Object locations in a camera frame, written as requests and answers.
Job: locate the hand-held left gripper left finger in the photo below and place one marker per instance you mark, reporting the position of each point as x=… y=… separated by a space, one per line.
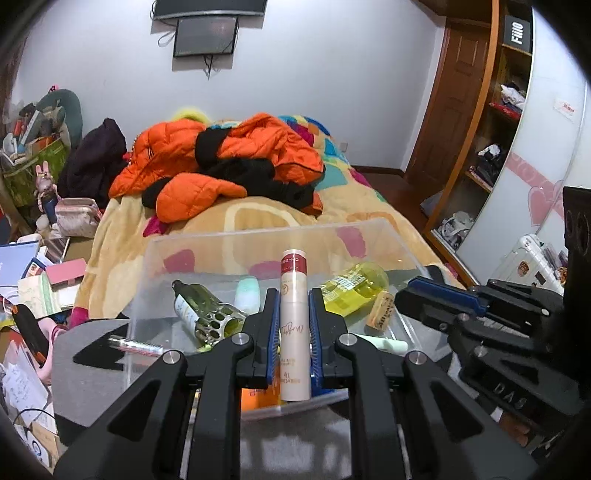
x=272 y=341

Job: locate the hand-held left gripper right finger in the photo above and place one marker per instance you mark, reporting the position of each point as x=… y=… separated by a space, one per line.
x=315 y=341

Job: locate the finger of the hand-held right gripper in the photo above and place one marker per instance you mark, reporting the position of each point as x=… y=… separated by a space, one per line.
x=443 y=290
x=425 y=309

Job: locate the beige cosmetic tube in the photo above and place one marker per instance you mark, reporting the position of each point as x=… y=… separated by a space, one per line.
x=294 y=323

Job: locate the yellow liquid bottle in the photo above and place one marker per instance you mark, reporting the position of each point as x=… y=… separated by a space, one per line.
x=355 y=286

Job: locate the clear plastic storage box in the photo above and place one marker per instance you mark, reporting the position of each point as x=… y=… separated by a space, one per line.
x=207 y=258

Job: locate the small tan printed jar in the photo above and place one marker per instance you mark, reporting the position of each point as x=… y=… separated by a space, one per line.
x=379 y=311

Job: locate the pale green stick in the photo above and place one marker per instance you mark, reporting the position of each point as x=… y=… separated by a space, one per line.
x=383 y=344

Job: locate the pale green tube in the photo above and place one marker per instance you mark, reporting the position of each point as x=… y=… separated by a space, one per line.
x=248 y=293

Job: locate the orange printed packet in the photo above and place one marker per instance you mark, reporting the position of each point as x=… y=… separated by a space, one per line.
x=258 y=399

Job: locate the white bag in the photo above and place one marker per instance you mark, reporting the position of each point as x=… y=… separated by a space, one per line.
x=455 y=228

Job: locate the green bottle with metal sleeve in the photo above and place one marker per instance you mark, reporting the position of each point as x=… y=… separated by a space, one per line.
x=203 y=309

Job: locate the white suitcase with stickers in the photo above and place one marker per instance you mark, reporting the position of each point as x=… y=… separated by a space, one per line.
x=517 y=263

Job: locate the dark clothes on shelf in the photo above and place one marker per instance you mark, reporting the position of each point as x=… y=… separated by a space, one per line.
x=489 y=166

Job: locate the clear lip gloss tube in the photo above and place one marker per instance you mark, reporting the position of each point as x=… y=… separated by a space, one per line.
x=136 y=346

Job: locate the wooden wardrobe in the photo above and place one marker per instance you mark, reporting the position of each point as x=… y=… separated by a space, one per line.
x=489 y=138

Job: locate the bed with colourful blanket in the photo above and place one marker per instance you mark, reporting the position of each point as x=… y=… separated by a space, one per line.
x=124 y=249

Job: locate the white wardrobe sliding door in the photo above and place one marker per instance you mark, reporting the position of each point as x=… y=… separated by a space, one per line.
x=545 y=138

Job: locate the wooden door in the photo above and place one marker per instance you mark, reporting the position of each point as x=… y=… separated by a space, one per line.
x=452 y=106

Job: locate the white cloth on shelf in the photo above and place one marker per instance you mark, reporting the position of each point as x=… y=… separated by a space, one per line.
x=513 y=96

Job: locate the orange puffer jacket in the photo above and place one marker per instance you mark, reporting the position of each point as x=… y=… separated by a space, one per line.
x=175 y=152

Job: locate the pink book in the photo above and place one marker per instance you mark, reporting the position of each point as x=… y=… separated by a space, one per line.
x=67 y=272

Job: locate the pink quilted pouch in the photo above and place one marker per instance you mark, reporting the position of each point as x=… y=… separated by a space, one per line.
x=78 y=217

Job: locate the pale green booklet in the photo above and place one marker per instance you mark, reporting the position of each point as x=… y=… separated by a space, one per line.
x=39 y=295

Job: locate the black and orange tool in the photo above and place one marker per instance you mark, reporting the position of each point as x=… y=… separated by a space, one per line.
x=32 y=332

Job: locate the yellow fluffy item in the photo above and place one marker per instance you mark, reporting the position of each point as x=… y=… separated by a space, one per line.
x=187 y=115

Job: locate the pile of papers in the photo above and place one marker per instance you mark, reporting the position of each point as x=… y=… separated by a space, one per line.
x=23 y=392

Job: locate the dark purple garment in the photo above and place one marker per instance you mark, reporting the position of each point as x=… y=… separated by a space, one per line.
x=97 y=157

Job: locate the light blue notebook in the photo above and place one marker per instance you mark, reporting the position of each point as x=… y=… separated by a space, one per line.
x=18 y=265

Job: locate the black printed box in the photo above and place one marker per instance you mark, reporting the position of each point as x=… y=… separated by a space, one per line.
x=518 y=33

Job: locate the pink rabbit toy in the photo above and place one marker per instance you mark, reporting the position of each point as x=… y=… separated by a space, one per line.
x=47 y=194

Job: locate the green fabric bag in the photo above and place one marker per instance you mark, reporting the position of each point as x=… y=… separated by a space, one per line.
x=32 y=180

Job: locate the grey neck pillow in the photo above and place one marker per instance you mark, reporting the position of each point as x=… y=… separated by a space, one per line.
x=69 y=110

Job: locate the heap of boxes and bottles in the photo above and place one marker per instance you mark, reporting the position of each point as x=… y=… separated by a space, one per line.
x=25 y=134

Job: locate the striped curtain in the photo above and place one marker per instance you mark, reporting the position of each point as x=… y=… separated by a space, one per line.
x=11 y=74

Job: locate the small black wall monitor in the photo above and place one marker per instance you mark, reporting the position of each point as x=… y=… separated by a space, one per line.
x=205 y=37

